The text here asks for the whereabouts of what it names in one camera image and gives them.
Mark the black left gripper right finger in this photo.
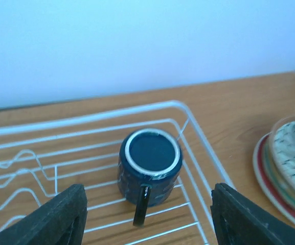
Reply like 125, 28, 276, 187
211, 183, 295, 245

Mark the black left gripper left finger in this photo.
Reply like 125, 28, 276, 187
0, 184, 87, 244

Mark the dark blue ceramic mug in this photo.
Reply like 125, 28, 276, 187
118, 128, 183, 227

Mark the red rimmed plate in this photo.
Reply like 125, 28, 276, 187
253, 133, 295, 225

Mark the white floral pattern plate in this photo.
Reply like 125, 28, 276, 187
269, 116, 295, 191

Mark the white wire dish rack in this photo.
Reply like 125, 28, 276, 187
0, 101, 231, 244

